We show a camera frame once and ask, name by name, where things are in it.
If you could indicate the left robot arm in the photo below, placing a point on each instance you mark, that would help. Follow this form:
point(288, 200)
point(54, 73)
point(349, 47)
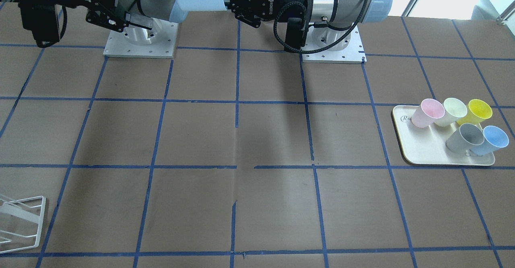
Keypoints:
point(310, 26)

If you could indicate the pink plastic cup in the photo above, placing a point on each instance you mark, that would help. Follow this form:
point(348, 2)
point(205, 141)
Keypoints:
point(427, 113)

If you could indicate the pale green plastic cup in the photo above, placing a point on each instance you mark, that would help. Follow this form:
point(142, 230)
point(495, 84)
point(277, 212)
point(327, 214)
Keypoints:
point(454, 110)

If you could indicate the yellow plastic cup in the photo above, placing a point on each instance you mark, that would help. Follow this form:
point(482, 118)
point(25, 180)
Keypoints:
point(477, 111)

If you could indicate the grey plastic cup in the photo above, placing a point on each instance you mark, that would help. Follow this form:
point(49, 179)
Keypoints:
point(466, 137)

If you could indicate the cream plastic tray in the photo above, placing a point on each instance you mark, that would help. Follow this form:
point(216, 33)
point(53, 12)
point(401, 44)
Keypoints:
point(426, 146)

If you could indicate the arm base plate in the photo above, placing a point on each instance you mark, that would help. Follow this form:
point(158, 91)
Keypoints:
point(349, 50)
point(135, 42)

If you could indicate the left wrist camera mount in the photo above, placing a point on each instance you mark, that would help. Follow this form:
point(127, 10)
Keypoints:
point(295, 33)

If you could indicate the white wire cup rack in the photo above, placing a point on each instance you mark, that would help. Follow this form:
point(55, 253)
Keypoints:
point(21, 223)

